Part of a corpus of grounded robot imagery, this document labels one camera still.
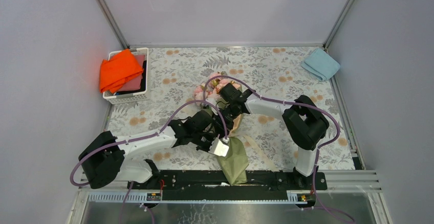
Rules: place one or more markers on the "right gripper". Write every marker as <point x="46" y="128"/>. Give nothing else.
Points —
<point x="218" y="121"/>

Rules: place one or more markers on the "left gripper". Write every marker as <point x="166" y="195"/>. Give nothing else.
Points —
<point x="212" y="137"/>

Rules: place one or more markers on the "fake rose stem with bud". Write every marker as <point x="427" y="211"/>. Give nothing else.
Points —
<point x="224" y="82"/>

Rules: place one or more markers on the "pink fake rose stem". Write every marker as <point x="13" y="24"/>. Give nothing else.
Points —
<point x="214" y="79"/>

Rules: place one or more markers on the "peach fake rose stem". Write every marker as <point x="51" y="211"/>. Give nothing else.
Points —
<point x="200" y="93"/>

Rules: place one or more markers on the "brown kraft wrapping paper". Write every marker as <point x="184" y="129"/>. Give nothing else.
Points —
<point x="235" y="163"/>

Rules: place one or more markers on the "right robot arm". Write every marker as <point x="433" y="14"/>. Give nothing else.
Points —
<point x="304" y="122"/>

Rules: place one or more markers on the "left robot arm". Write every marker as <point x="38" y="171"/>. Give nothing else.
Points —
<point x="109" y="158"/>

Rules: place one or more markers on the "white plastic basket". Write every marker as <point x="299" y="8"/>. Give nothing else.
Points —
<point x="139" y="94"/>

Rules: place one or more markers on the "orange cloth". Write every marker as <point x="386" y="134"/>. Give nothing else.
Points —
<point x="120" y="69"/>

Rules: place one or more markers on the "light blue cloth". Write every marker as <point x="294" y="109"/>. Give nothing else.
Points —
<point x="321" y="65"/>

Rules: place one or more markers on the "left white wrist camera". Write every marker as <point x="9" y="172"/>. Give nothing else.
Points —
<point x="220" y="147"/>

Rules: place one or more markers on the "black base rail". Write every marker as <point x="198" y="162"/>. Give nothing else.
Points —
<point x="192" y="185"/>

